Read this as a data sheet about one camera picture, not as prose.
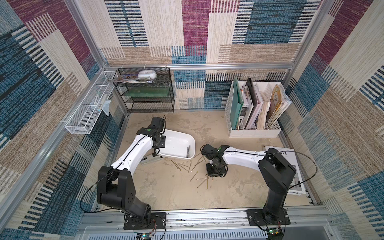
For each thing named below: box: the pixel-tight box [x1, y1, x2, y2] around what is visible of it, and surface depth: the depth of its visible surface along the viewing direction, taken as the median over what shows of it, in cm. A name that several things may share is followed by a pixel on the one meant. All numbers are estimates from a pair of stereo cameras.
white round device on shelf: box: [138, 69, 158, 81], surface depth 91 cm
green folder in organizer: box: [230, 76, 244, 130], surface depth 91 cm
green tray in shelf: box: [124, 86, 170, 97], surface depth 101 cm
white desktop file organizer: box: [224, 81, 285, 138], surface depth 99 cm
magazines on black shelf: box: [108, 71, 157, 84], surface depth 91 cm
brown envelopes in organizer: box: [266, 84, 292, 129], surface depth 98 cm
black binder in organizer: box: [245, 78, 258, 114], surface depth 93 cm
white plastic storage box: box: [156, 129, 196, 159], surface depth 98 cm
